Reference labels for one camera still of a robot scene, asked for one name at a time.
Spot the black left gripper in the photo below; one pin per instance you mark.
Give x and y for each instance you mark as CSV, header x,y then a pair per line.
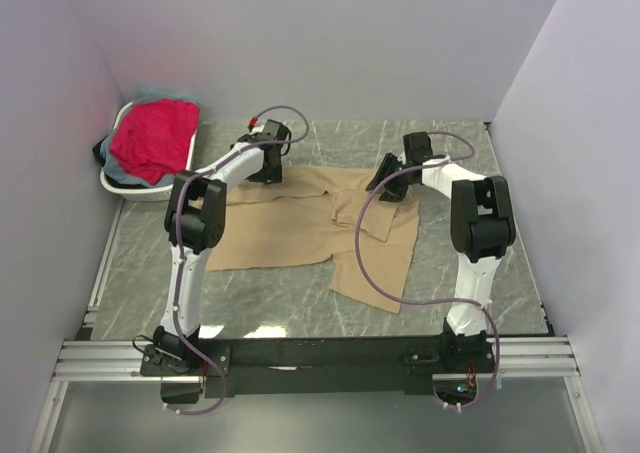
x,y
270,177

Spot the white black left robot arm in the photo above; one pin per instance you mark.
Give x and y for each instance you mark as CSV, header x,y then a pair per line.
x,y
195,221

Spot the black garment in basket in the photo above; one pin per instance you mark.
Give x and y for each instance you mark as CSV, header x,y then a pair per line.
x,y
114,173

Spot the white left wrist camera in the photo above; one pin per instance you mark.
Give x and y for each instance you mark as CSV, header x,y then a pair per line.
x,y
256,125

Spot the red t shirt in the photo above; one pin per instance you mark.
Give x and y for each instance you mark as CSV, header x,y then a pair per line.
x,y
153,140

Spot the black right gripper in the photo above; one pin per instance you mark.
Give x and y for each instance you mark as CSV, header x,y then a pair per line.
x,y
388,165

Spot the white perforated laundry basket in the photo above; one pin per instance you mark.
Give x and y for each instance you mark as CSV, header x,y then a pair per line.
x,y
143,194

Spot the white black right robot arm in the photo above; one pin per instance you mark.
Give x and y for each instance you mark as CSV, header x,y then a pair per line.
x,y
482,229

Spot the beige t shirt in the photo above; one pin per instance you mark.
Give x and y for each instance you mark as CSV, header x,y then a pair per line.
x,y
310,217

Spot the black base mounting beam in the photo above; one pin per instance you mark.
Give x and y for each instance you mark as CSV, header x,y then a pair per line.
x,y
407,364

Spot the grey blue t shirt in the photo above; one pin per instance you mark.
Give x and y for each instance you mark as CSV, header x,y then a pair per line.
x,y
151,94

